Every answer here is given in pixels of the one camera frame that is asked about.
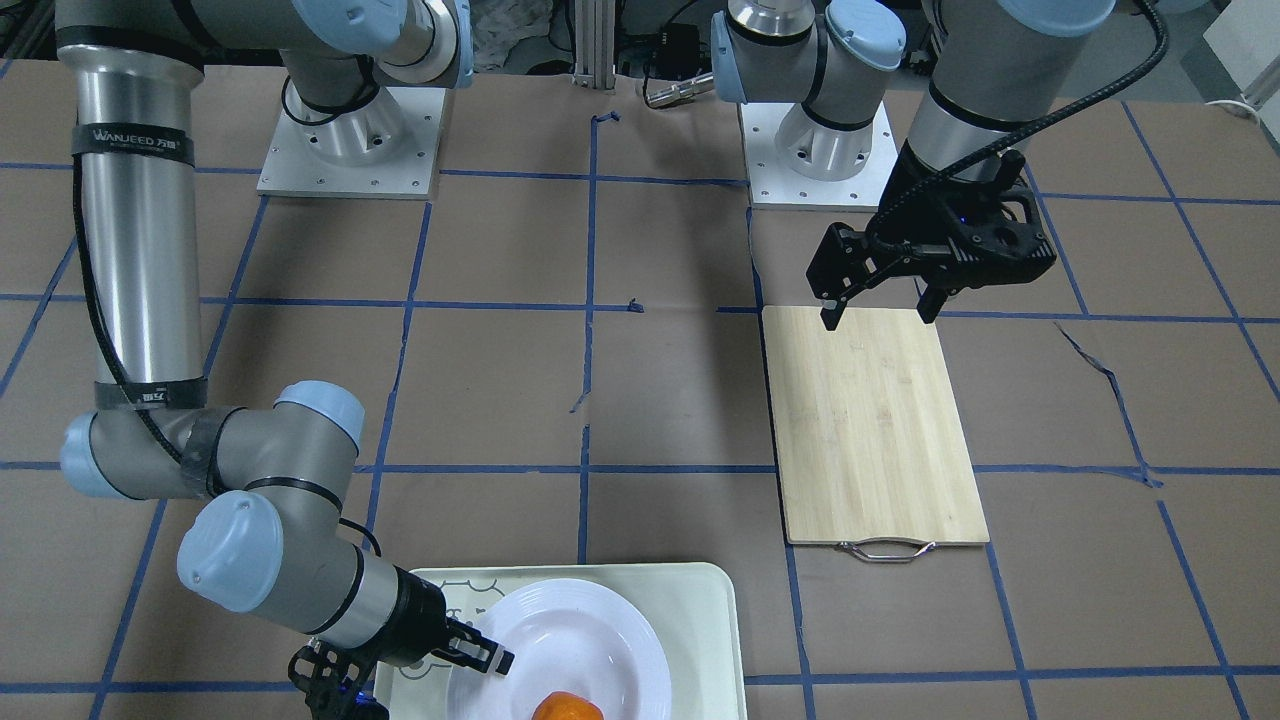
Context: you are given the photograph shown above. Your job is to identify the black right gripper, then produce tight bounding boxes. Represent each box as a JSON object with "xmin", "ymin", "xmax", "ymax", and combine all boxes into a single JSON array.
[{"xmin": 288, "ymin": 568, "xmax": 515, "ymax": 719}]

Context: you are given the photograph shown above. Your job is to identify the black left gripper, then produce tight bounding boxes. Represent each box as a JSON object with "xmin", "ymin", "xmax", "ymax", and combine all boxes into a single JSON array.
[{"xmin": 806, "ymin": 149, "xmax": 1059, "ymax": 331}]

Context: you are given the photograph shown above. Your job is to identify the orange fruit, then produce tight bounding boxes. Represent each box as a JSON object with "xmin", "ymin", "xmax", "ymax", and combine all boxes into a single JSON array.
[{"xmin": 531, "ymin": 691, "xmax": 604, "ymax": 720}]

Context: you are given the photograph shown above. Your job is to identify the white ceramic plate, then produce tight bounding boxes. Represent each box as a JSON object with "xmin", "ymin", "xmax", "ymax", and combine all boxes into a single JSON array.
[{"xmin": 445, "ymin": 579, "xmax": 673, "ymax": 719}]

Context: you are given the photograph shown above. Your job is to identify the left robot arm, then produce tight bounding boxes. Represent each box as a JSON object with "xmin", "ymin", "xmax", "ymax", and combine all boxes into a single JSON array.
[{"xmin": 710, "ymin": 1, "xmax": 1171, "ymax": 331}]

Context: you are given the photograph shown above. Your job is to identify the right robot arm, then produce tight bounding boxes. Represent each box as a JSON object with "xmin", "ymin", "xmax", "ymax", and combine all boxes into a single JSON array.
[{"xmin": 55, "ymin": 1, "xmax": 515, "ymax": 719}]

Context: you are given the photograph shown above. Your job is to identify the cream bear tray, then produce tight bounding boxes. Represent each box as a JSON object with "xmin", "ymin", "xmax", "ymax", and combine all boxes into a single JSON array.
[{"xmin": 374, "ymin": 562, "xmax": 748, "ymax": 719}]

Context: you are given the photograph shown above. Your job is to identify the bamboo cutting board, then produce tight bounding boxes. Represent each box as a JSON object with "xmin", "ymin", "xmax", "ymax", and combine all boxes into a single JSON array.
[{"xmin": 762, "ymin": 305, "xmax": 989, "ymax": 555}]

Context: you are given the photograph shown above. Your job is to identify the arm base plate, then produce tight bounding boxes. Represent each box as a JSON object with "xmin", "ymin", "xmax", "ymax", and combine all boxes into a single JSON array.
[
  {"xmin": 739, "ymin": 102, "xmax": 897, "ymax": 213},
  {"xmin": 257, "ymin": 87, "xmax": 451, "ymax": 200}
]

